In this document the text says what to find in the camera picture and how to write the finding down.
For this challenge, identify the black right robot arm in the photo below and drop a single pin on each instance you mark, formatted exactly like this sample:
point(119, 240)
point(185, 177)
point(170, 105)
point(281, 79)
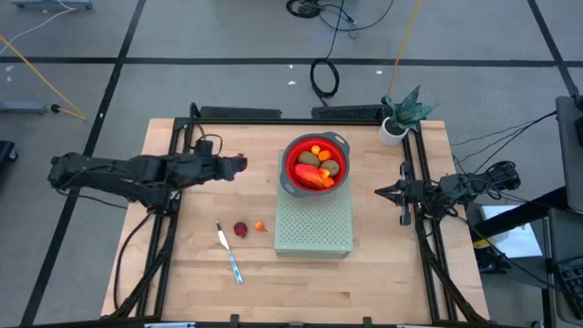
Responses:
point(464, 187)

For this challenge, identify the grey equipment cabinet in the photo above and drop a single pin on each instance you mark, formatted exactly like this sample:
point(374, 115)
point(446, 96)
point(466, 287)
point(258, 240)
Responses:
point(571, 150)

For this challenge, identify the orange tangerine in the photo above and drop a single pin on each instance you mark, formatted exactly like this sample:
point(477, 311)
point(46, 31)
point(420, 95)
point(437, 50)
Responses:
point(324, 156)

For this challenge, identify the black keyboard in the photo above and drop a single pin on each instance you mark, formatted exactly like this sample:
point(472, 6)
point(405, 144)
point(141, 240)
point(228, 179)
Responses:
point(573, 282)

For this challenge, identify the green leafy plant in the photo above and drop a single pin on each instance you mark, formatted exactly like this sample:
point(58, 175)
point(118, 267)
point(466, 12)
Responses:
point(410, 111)

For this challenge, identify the black box behind table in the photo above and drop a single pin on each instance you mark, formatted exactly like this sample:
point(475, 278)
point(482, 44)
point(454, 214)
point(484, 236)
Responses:
point(239, 112)
point(346, 112)

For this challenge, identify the brown kiwi fruit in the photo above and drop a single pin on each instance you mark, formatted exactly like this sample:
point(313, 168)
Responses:
point(331, 167)
point(309, 159)

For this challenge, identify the red and yellow mango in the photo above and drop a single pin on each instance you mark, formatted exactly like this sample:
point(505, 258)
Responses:
point(307, 175)

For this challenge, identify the grey metal stand base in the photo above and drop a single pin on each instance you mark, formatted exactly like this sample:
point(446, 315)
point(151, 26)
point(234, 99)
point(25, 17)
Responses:
point(50, 4)
point(23, 108)

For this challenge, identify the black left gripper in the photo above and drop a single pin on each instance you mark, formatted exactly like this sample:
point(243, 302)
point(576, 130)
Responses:
point(214, 167)

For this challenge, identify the green perforated metal shelf riser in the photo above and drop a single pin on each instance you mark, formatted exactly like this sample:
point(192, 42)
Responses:
point(314, 228)

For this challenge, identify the white plant pot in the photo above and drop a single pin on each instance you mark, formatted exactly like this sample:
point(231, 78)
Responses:
point(389, 136)

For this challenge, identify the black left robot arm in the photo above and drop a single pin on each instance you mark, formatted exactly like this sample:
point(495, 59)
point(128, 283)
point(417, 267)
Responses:
point(114, 168)

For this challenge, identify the black caster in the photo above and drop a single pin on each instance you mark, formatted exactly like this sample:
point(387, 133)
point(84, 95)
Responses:
point(5, 152)

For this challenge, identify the red and grey collapsible colander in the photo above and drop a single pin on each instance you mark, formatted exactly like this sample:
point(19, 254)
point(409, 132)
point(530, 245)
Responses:
point(291, 161)

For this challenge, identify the black diagonal beam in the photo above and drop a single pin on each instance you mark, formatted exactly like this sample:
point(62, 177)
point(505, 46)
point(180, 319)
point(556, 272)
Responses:
point(524, 214)

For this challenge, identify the grey desk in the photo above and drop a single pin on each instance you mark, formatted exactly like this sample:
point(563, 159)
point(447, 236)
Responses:
point(565, 228)

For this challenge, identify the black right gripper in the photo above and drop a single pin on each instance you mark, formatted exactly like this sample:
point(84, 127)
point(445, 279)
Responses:
point(419, 192)

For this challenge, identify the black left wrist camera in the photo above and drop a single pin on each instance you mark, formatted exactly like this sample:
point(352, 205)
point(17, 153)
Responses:
point(205, 148)

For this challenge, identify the white floor panel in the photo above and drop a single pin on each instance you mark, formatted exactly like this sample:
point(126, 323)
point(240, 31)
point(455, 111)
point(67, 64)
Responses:
point(514, 237)

